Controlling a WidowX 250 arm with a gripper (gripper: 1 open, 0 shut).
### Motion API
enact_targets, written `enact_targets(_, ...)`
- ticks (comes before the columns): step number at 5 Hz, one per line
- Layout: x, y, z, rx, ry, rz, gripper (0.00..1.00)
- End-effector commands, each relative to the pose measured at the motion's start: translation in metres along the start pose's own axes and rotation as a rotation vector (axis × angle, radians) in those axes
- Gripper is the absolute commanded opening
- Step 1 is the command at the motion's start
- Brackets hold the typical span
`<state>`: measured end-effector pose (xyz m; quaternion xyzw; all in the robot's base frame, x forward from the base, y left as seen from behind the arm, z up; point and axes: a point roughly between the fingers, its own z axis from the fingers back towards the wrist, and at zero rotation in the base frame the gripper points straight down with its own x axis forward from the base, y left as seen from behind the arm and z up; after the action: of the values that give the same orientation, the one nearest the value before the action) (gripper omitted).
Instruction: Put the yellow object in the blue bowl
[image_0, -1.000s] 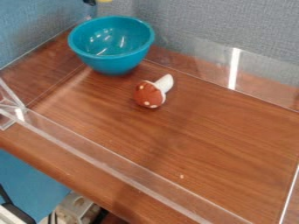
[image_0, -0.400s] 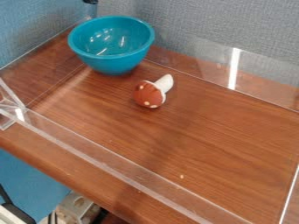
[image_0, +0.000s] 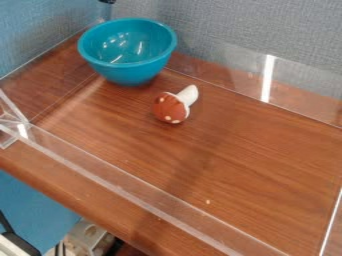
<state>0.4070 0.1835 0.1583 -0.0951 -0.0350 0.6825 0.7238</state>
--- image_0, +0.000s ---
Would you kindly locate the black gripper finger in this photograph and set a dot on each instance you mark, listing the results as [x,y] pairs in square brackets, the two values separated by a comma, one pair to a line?
[108,1]

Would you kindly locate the blue plastic bowl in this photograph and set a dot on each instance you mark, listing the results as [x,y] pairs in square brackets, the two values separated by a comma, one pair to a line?
[128,49]

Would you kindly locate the red white toy mushroom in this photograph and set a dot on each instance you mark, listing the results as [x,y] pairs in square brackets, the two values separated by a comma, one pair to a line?
[171,107]

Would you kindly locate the grey power strip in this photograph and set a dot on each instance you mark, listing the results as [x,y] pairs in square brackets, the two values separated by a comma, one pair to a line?
[86,240]

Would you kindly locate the clear acrylic tray wall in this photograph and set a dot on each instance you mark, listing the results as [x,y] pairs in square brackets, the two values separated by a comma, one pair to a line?
[242,181]

